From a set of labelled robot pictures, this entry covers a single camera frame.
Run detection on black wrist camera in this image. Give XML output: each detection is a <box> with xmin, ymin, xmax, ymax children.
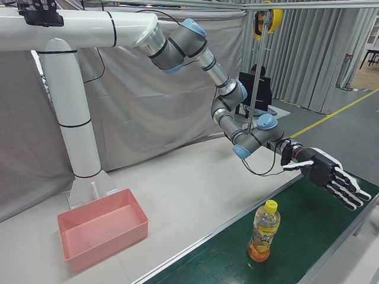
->
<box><xmin>280</xmin><ymin>141</ymin><xmax>294</xmax><ymax>166</ymax></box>

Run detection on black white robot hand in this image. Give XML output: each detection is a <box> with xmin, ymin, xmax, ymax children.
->
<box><xmin>282</xmin><ymin>147</ymin><xmax>372</xmax><ymax>211</ymax></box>

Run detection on yellow cable reel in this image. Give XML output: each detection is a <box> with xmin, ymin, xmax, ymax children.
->
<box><xmin>251</xmin><ymin>8</ymin><xmax>284</xmax><ymax>41</ymax></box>

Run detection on pink plastic basket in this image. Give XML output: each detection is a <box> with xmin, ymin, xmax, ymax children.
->
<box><xmin>57</xmin><ymin>188</ymin><xmax>149</xmax><ymax>265</ymax></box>

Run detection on yellow cap juice bottle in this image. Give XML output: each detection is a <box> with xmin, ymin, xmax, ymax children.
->
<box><xmin>247</xmin><ymin>199</ymin><xmax>281</xmax><ymax>263</ymax></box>

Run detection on grey backdrop cloth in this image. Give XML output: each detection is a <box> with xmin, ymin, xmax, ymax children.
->
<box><xmin>0</xmin><ymin>0</ymin><xmax>258</xmax><ymax>222</ymax></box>

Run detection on grey pleated curtain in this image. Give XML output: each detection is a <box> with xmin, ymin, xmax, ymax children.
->
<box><xmin>260</xmin><ymin>7</ymin><xmax>377</xmax><ymax>115</ymax></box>

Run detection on black camera on stand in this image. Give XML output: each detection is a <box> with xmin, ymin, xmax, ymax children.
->
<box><xmin>17</xmin><ymin>0</ymin><xmax>65</xmax><ymax>28</ymax></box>

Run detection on green conveyor belt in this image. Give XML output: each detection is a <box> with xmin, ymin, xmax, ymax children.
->
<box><xmin>130</xmin><ymin>174</ymin><xmax>379</xmax><ymax>284</ymax></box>

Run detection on dark wooden table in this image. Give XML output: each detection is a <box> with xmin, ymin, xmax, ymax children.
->
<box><xmin>359</xmin><ymin>49</ymin><xmax>379</xmax><ymax>70</ymax></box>

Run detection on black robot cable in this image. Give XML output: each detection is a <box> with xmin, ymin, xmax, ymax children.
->
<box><xmin>239</xmin><ymin>138</ymin><xmax>297</xmax><ymax>178</ymax></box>

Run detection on black computer monitor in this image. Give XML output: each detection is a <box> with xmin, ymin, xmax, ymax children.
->
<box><xmin>238</xmin><ymin>72</ymin><xmax>272</xmax><ymax>112</ymax></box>

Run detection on white tubular robot stand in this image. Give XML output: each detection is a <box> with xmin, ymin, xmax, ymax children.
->
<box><xmin>0</xmin><ymin>8</ymin><xmax>160</xmax><ymax>209</ymax></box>

